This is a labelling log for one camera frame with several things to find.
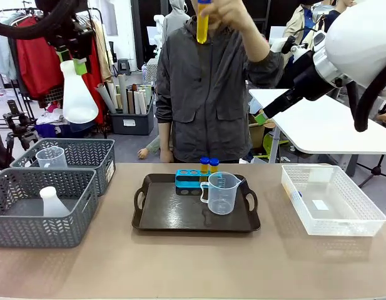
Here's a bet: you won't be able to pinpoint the person's right forearm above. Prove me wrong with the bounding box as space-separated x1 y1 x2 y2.
158 122 173 153

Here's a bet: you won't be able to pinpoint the white perforated plastic basket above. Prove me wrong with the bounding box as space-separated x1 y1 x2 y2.
280 164 386 236

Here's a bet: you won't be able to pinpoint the mannequin arm with grey sleeve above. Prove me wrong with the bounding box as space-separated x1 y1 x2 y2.
137 136 161 159

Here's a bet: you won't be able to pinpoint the dark grey storage bin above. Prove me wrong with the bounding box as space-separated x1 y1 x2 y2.
110 99 155 136

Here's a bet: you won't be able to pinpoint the red hanging garment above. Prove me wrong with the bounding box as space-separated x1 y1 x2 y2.
15 15 103 125

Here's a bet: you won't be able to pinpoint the cardboard box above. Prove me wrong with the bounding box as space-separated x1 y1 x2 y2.
248 114 276 149

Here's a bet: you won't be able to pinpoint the grey basket with paper label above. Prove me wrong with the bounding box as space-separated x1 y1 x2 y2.
10 138 116 197

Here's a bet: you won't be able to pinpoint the dark brown plastic tray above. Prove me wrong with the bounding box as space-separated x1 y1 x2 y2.
131 173 262 233

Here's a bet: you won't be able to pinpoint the green plastic chair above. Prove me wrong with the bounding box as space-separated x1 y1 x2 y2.
262 132 290 154

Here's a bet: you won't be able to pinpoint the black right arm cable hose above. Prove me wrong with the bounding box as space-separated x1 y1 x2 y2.
345 61 386 133

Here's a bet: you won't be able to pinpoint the white paper label sticker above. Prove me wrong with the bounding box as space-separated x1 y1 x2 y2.
105 162 116 184

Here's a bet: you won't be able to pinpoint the white round-cornered table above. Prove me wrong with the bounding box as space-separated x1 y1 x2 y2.
248 88 386 156

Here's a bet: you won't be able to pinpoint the beige hanging garment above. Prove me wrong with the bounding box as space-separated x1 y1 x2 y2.
91 21 114 84

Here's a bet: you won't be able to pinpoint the grey paper roll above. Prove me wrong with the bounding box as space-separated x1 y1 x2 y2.
95 82 118 114

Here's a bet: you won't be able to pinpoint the teal black test tube rack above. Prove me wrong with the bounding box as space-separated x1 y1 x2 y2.
175 169 210 196

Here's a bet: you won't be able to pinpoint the white paper roll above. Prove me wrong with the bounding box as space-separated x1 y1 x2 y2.
133 90 148 115

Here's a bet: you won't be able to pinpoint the white plastic conical flask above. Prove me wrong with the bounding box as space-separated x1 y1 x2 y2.
39 186 71 218
60 59 99 124

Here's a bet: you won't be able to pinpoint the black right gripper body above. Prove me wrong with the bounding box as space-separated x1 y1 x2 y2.
262 74 335 120

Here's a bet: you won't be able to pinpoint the person in grey jacket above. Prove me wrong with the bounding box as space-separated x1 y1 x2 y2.
155 15 286 163

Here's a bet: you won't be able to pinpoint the grey step stool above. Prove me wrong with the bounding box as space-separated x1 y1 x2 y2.
117 58 131 76

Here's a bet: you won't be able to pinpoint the person's left hand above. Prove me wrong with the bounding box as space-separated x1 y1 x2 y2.
207 0 265 48

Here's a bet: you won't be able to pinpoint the person's left forearm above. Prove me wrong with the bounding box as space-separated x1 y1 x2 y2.
244 32 272 63

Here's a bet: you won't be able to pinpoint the black camera tripod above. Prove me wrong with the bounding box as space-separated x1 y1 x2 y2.
3 99 39 159

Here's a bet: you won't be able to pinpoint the clear plastic measuring cup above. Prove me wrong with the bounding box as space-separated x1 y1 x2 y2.
200 171 246 216
35 146 68 169

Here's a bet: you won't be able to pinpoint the beige paper roll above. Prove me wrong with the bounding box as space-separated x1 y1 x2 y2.
126 88 136 115

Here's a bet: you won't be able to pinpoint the grey hoodie mannequin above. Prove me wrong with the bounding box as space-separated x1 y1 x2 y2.
163 0 191 48

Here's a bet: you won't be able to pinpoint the black stand legs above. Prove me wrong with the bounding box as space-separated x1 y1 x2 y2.
357 154 386 189

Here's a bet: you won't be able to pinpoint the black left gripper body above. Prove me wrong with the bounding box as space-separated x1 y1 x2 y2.
46 17 96 61

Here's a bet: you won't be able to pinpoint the grey perforated plastic basket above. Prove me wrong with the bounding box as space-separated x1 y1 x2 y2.
0 167 99 249

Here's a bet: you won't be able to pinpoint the light blue hanging garment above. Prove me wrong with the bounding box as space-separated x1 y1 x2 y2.
0 33 18 82

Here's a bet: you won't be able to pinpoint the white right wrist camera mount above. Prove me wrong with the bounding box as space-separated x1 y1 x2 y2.
270 30 325 64

